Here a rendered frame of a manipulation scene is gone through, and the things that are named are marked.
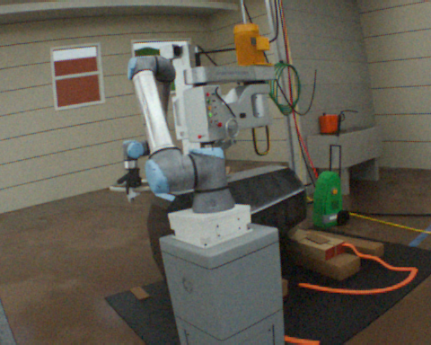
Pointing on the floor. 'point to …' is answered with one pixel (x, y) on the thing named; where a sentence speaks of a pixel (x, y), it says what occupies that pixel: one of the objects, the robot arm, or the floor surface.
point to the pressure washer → (329, 198)
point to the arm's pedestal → (227, 289)
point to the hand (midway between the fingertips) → (130, 199)
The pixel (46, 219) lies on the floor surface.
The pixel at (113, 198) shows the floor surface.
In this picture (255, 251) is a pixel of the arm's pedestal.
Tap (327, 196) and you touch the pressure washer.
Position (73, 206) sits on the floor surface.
